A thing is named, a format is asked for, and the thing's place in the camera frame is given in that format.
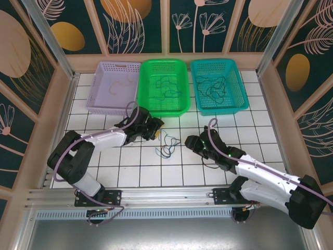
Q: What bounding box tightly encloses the thin blue cable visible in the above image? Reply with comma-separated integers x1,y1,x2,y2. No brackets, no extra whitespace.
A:
153,75,183,102
155,129,181,159

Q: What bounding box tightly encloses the yellow rubber band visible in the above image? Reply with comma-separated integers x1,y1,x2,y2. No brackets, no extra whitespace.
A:
108,75,133,95

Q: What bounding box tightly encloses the thin black cable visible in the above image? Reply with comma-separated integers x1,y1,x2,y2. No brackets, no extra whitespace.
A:
195,75,226,105

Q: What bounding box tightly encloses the green plastic basket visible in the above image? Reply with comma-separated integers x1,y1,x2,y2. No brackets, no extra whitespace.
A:
137,58,192,118

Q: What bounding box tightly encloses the lavender plastic basket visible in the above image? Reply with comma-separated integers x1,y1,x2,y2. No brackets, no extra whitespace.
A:
85,61,143,116

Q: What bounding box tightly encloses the teal plastic basket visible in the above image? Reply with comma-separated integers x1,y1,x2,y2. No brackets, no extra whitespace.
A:
189,58,249,117

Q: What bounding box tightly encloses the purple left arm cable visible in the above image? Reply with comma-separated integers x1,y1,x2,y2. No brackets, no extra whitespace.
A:
53,101,143,228

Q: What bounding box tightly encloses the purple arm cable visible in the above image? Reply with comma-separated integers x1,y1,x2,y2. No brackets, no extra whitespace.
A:
53,101,143,228
207,118,333,225

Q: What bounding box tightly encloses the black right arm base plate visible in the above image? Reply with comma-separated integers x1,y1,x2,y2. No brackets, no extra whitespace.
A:
212,187,261,207

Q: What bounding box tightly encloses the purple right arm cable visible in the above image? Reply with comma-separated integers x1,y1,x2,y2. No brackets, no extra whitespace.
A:
207,118,333,225

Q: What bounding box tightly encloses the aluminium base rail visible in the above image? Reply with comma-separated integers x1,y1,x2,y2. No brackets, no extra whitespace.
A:
24,187,287,209

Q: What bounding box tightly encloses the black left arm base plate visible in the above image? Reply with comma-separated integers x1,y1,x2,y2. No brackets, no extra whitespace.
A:
74,189,123,208

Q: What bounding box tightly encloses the slotted grey cable duct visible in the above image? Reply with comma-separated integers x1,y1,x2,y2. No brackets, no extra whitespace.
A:
35,209,235,221

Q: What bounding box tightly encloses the aluminium frame post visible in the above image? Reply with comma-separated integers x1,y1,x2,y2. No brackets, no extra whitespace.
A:
22,0,79,82
256,0,313,76

